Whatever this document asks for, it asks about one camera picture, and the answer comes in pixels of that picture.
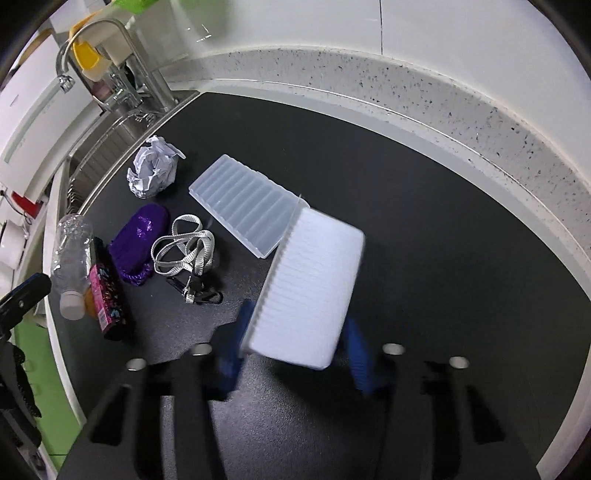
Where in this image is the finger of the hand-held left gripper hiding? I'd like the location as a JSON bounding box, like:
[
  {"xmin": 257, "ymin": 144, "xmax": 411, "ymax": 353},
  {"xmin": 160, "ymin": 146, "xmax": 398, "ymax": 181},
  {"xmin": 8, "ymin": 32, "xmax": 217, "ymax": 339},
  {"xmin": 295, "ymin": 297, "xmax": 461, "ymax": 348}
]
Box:
[{"xmin": 0, "ymin": 272, "xmax": 52, "ymax": 324}]

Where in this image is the chrome mixer faucet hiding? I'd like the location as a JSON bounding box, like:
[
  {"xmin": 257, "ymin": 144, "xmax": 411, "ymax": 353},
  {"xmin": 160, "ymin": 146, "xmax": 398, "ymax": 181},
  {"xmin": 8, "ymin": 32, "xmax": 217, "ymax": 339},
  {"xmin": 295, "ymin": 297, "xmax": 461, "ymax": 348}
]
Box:
[{"xmin": 95, "ymin": 69, "xmax": 144, "ymax": 112}]

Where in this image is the white rice cooker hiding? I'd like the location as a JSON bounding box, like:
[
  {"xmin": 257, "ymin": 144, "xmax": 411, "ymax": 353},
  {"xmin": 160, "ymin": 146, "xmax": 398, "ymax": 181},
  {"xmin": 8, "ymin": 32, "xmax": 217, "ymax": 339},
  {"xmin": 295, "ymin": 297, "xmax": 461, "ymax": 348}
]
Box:
[{"xmin": 0, "ymin": 220, "xmax": 29, "ymax": 269}]

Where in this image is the yellow plastic holder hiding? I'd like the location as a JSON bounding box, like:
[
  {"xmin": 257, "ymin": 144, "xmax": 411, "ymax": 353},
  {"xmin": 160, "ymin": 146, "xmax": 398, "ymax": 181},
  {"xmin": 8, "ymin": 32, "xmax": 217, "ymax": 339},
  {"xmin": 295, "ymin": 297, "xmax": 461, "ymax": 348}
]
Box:
[{"xmin": 69, "ymin": 39, "xmax": 102, "ymax": 71}]

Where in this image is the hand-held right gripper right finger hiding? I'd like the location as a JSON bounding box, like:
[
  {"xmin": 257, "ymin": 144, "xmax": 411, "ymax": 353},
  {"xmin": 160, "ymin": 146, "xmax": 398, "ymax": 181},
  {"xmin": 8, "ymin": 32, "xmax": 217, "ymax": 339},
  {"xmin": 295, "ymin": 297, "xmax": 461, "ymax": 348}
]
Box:
[{"xmin": 344, "ymin": 318, "xmax": 539, "ymax": 480}]

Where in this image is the white countertop dishwasher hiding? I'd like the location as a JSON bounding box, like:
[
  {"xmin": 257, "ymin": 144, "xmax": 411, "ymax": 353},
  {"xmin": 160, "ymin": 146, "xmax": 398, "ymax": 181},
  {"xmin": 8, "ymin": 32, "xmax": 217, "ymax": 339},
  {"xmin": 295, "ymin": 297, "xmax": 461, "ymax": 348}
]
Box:
[{"xmin": 0, "ymin": 34, "xmax": 100, "ymax": 195}]

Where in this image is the white plastic storage box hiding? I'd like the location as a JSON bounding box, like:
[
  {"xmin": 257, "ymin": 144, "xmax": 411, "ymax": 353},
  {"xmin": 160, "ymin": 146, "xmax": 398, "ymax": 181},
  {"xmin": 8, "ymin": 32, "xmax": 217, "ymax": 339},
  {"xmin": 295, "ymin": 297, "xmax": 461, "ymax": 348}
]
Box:
[{"xmin": 240, "ymin": 207, "xmax": 366, "ymax": 371}]

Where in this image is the translucent plastic box lid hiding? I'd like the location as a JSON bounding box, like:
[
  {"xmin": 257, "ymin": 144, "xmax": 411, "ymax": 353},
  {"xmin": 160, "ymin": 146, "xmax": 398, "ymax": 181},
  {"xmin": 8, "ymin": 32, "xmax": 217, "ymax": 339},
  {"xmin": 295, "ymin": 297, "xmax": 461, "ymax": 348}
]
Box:
[{"xmin": 188, "ymin": 154, "xmax": 311, "ymax": 259}]

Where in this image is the crumpled white paper ball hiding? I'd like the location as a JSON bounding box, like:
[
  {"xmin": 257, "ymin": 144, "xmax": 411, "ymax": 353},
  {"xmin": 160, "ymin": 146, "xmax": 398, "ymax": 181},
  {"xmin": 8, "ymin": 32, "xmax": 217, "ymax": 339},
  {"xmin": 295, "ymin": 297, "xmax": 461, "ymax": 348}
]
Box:
[{"xmin": 127, "ymin": 135, "xmax": 187, "ymax": 199}]

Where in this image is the green mesh bag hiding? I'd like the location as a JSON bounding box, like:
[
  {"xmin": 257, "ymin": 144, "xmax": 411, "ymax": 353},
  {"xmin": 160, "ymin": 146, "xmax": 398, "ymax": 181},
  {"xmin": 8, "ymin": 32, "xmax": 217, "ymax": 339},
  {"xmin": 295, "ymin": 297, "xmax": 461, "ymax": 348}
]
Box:
[{"xmin": 108, "ymin": 0, "xmax": 160, "ymax": 14}]

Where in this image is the grey lanyard with black clip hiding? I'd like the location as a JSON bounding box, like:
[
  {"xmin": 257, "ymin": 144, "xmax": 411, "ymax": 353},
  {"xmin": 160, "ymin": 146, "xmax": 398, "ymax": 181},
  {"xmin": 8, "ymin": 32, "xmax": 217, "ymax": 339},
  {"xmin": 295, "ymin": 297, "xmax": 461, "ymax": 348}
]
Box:
[{"xmin": 151, "ymin": 215, "xmax": 223, "ymax": 304}]

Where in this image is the clear plastic bottle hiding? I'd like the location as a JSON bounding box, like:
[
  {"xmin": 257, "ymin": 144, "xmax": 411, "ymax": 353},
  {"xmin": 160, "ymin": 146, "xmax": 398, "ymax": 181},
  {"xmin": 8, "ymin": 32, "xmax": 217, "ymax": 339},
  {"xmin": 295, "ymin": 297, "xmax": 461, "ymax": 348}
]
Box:
[{"xmin": 50, "ymin": 213, "xmax": 95, "ymax": 320}]

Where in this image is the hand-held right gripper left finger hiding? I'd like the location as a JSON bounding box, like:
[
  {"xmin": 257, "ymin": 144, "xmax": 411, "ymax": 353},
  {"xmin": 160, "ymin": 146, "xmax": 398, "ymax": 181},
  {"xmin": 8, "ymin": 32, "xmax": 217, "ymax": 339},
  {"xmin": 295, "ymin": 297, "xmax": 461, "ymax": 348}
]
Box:
[{"xmin": 58, "ymin": 299, "xmax": 259, "ymax": 480}]

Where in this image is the purple fabric pouch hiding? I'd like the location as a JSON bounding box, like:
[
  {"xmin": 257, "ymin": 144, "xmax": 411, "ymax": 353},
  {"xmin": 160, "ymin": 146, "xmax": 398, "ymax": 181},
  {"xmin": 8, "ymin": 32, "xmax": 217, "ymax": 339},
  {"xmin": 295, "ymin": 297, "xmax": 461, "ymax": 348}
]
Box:
[{"xmin": 108, "ymin": 204, "xmax": 171, "ymax": 288}]

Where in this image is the pink patterned carton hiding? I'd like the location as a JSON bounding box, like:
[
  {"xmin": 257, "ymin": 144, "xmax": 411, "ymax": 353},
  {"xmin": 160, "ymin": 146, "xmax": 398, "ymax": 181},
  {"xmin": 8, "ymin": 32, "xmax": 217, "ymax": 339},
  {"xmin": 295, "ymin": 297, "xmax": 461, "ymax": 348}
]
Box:
[{"xmin": 89, "ymin": 237, "xmax": 134, "ymax": 342}]

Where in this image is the stainless steel sink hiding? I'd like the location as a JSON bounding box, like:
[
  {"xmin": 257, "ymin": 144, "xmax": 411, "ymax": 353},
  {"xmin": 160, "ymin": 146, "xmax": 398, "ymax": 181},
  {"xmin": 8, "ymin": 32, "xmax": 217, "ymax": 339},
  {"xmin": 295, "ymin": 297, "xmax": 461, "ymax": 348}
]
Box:
[{"xmin": 67, "ymin": 90, "xmax": 201, "ymax": 208}]

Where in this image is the red kettle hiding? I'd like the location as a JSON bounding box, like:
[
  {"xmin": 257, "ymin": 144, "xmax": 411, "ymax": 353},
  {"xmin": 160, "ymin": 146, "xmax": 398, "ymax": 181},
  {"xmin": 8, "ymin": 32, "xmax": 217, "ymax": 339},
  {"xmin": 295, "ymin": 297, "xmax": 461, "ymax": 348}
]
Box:
[{"xmin": 11, "ymin": 191, "xmax": 43, "ymax": 219}]

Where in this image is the tall chrome gooseneck faucet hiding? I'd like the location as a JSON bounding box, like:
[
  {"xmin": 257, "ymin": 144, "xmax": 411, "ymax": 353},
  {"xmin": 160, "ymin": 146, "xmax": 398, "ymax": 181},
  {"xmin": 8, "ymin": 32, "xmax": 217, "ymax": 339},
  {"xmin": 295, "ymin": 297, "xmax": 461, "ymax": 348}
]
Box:
[{"xmin": 55, "ymin": 18, "xmax": 176, "ymax": 114}]

